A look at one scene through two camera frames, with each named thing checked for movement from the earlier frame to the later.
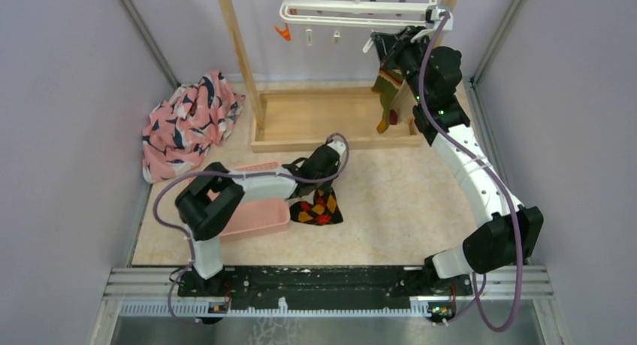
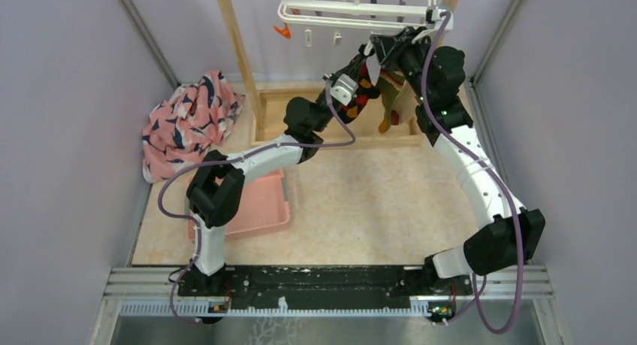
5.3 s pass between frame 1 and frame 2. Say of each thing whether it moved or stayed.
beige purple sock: stayed
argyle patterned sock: moved
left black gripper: moved
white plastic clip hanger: stayed
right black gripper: stayed
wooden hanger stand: stayed
